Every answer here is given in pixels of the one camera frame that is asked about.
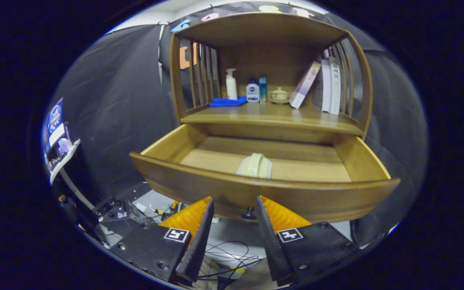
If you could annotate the pink and white book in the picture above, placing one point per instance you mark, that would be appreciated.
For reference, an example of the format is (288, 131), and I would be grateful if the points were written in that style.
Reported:
(304, 85)

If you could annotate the pale green soap dish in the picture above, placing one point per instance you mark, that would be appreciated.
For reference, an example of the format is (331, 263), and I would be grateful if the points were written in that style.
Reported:
(256, 165)

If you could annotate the wooden drawer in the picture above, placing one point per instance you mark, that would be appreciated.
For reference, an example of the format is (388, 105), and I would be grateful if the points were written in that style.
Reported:
(296, 197)

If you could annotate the wooden countertop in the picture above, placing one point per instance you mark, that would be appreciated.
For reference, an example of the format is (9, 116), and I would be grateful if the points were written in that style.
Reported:
(256, 113)

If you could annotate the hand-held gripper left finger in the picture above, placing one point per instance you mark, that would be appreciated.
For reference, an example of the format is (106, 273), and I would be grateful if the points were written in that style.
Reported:
(197, 245)

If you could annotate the grey patterned book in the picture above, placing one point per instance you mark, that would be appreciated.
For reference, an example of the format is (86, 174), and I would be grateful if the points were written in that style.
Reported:
(317, 92)

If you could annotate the dark electronic device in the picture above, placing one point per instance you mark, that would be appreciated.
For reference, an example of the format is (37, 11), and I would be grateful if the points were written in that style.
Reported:
(113, 209)

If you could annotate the black backdrop cloth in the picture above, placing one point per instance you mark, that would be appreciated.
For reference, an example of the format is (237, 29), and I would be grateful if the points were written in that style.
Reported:
(115, 100)

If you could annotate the white pump bottle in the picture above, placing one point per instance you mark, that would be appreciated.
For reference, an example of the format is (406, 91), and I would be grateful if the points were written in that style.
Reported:
(231, 86)

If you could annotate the wooden cabinet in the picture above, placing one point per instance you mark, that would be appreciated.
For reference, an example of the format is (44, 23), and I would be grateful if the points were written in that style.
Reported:
(264, 28)

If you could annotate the white book with black print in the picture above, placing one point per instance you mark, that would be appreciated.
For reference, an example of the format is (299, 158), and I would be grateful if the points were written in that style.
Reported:
(336, 86)

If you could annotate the blue folded cloth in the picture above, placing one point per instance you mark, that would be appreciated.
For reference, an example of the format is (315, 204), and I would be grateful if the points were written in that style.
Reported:
(226, 102)

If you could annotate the blue wall poster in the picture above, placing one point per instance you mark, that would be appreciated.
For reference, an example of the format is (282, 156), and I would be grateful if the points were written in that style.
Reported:
(54, 121)

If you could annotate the white lotion bottle blue cap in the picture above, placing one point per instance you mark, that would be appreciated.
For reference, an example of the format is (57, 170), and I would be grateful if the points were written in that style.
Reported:
(252, 92)

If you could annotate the cream lidded teacup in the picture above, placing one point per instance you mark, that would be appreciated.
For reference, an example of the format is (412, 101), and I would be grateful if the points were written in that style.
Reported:
(279, 96)

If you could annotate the slim teal bottle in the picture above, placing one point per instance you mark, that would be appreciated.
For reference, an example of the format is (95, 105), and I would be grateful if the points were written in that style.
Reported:
(263, 90)

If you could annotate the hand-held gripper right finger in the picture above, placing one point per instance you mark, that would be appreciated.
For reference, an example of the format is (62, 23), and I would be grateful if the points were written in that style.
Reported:
(270, 245)

